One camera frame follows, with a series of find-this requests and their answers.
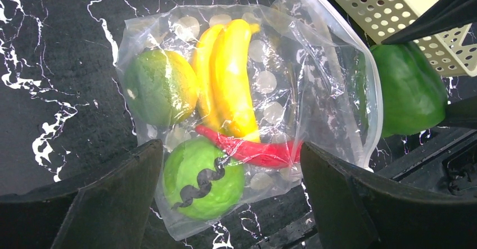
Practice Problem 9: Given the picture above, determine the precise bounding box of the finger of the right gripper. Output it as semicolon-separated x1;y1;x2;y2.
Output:
381;0;476;44
438;96;477;130

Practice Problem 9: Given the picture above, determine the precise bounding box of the green fake pepper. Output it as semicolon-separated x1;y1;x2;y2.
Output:
370;42;448;138

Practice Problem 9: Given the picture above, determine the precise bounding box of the clear zip top bag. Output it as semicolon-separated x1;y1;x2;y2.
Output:
116;0;383;240

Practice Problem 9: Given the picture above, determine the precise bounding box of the yellow fake banana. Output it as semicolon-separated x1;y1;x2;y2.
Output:
192;19;260;143

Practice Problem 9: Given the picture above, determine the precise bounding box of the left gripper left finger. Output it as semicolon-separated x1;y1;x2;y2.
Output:
1;140;163;248

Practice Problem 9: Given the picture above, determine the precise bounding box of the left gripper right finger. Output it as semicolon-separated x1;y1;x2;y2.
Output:
300;142;476;248

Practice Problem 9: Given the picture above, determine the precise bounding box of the green yellow fake lemon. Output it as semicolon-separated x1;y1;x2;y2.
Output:
122;49;199;127

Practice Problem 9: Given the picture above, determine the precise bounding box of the red fake chili pepper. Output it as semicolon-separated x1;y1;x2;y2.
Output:
195;125;303;169

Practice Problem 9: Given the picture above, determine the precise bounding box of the light green plastic basket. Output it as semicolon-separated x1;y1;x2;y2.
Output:
334;0;476;77

